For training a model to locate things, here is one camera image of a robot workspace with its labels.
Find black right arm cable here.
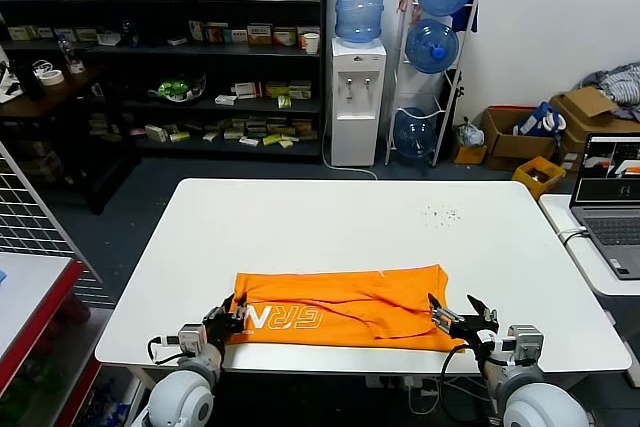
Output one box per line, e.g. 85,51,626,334
439,344,482,421

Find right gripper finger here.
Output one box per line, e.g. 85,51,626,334
465,294,500,333
427,292,464,336

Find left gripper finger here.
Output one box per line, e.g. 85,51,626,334
230,300,251,334
202,293,236,328

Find black shelving unit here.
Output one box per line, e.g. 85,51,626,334
0,0,329,165

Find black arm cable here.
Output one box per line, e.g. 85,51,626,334
439,344,482,421
146,335,182,366

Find crumpled clear plastic bag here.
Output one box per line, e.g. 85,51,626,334
455,117,486,148

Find bowl with green contents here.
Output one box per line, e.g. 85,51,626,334
147,72,207,104

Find upright blue water jug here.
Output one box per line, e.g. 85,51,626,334
334,0,389,44

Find dark wooden desk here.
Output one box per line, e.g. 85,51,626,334
0,63,141,215

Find brown cardboard box with flap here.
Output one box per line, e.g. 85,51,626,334
549,86,640,169

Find small yellow cardboard box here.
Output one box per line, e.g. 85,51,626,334
452,140,489,165

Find yellow plastic bin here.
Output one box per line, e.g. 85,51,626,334
511,155,567,201

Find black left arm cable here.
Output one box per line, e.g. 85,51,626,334
146,335,182,366

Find white metal jug rack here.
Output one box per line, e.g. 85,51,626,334
384,0,480,168

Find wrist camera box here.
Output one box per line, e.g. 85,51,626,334
507,325,545,368
177,322,207,354

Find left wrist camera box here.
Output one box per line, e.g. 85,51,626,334
177,322,207,354

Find grey open laptop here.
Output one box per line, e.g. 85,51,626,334
569,132,640,281

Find white power strip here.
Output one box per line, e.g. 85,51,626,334
364,374,441,396

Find open red-rimmed cardboard box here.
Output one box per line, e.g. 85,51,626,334
480,105,559,172

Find white wire grid panel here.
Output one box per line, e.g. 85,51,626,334
0,141,104,293

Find clear plastic bottle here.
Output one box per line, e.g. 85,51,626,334
55,32,76,67

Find black cylinder container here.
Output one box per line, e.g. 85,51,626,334
14,60,44,102

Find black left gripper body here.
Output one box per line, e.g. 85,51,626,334
202,314,237,347

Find orange t-shirt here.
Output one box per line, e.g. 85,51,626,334
227,263,466,353

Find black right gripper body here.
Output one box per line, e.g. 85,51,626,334
448,315,497,359

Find scattered grey crumbs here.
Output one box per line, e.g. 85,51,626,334
419,204,462,229

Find blue white bag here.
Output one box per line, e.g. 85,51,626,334
514,100,569,138

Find white side table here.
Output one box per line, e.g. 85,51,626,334
538,192,640,388

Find pile of grey clothes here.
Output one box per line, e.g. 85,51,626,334
574,61,640,122

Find dark blue hanging cloth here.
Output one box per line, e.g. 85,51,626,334
452,0,480,33

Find white water dispenser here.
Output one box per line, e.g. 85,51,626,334
330,37,388,167

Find black folded tripod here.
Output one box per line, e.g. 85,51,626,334
439,67,466,124

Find red-edged white table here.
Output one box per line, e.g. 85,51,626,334
0,250,85,388

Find white laptop charger cable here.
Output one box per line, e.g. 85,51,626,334
558,226,590,244

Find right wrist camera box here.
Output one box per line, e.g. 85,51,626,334
507,325,545,368

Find yellow white medicine box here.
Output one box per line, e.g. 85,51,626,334
247,23,274,46

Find white dispenser power cord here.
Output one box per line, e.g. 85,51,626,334
321,120,380,181

